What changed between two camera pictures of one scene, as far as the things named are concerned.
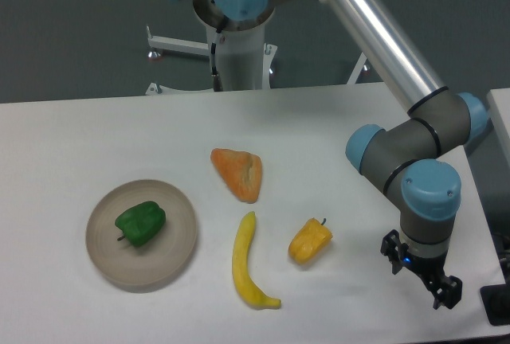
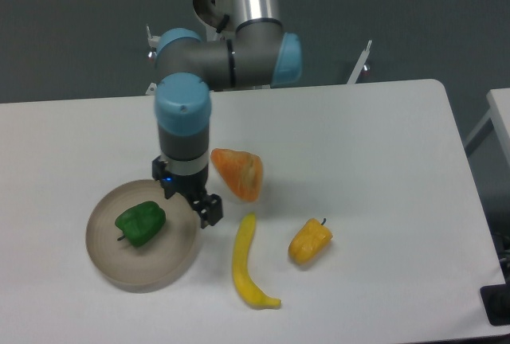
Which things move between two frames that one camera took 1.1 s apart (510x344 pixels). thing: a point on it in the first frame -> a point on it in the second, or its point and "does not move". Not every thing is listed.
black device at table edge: [496, 302] does not move
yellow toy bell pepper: [310, 242] does not move
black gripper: [431, 270] -> [192, 186]
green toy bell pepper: [142, 223] does not move
